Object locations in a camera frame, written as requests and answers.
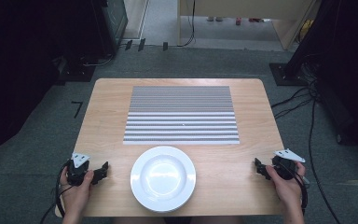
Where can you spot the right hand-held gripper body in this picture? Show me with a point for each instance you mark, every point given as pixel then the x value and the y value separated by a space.
pixel 284 165

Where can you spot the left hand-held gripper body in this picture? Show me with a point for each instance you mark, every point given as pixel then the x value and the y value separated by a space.
pixel 76 172

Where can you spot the person's left hand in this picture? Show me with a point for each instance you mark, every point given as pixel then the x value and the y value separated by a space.
pixel 74 194

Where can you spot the person's right hand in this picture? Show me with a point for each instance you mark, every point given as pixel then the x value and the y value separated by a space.
pixel 287 189

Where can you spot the white round plate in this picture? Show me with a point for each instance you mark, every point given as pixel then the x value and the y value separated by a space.
pixel 163 179

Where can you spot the black stand base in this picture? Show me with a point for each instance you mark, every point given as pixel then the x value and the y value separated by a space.
pixel 77 74
pixel 284 76

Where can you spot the grey striped placemat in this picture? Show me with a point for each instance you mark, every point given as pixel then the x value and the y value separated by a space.
pixel 181 115

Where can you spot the dark curtain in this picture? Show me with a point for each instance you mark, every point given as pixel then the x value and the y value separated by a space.
pixel 18 62
pixel 348 62

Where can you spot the small red item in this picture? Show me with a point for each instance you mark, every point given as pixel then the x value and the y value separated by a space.
pixel 238 21

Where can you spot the glass-fronted cabinet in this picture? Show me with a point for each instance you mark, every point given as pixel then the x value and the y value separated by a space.
pixel 116 21

